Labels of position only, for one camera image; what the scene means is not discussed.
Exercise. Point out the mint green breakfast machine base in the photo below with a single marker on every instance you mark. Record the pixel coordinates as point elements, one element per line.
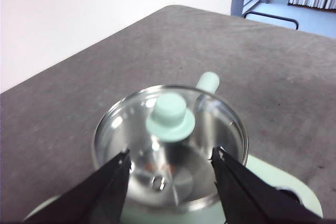
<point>275,174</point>

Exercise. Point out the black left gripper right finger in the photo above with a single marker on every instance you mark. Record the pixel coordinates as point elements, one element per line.
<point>249,200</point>

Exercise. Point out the glass lid with green knob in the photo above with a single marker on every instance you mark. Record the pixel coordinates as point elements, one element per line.
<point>170,119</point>

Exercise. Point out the black metal tube frame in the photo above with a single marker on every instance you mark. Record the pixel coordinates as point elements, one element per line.
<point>273,18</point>

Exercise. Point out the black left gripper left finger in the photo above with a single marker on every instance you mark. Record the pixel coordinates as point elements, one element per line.
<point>99,197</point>

